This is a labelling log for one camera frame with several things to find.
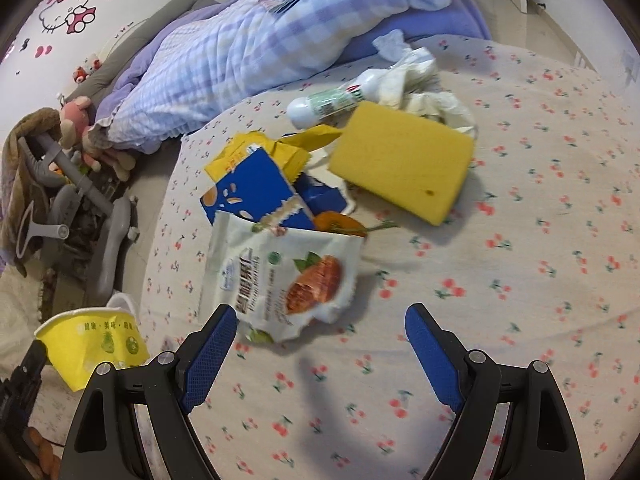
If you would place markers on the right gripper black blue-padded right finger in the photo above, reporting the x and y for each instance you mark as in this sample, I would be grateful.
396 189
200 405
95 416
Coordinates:
539 440

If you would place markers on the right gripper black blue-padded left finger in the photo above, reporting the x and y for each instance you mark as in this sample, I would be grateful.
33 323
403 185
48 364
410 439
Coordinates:
105 440

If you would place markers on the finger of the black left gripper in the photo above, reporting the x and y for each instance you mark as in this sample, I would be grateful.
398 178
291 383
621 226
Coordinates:
19 392

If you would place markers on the yellow paper cup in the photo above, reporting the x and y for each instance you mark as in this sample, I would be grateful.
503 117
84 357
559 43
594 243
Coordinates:
78 341

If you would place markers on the white nut snack bag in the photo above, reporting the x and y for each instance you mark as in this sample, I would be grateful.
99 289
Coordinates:
278 280

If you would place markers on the blue cardboard box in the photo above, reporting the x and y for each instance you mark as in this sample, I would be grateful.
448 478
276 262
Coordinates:
257 190

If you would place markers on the yellow snack bag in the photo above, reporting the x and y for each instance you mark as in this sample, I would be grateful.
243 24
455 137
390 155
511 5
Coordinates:
290 153

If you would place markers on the white trash bin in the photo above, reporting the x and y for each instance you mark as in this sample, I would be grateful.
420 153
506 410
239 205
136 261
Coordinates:
125 303

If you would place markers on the brown plush blanket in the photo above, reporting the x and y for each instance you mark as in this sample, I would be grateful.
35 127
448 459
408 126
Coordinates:
18 187

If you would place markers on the yellow sponge block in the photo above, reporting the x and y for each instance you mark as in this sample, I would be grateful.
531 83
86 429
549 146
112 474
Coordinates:
412 162

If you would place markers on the pink plush monkey toy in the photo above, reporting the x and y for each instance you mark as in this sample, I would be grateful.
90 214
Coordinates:
95 152

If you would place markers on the small red white plush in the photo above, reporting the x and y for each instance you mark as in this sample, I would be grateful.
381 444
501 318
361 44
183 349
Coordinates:
86 68

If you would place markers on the crumpled white paper wrapper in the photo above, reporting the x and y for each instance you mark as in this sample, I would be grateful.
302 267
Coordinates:
412 84

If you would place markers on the white green-label bottle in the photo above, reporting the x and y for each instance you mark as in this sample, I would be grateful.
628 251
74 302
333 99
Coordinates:
308 111

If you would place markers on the blue plaid quilt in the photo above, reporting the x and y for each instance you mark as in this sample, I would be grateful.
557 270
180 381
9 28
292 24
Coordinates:
203 64

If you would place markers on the crumpled white tissue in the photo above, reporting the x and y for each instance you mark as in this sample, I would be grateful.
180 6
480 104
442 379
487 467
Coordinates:
392 47

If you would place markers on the purple blanket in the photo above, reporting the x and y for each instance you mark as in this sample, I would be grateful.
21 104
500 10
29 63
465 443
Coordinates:
461 18

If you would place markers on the grey long pillow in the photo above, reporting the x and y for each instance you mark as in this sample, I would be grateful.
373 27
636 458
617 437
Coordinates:
127 46

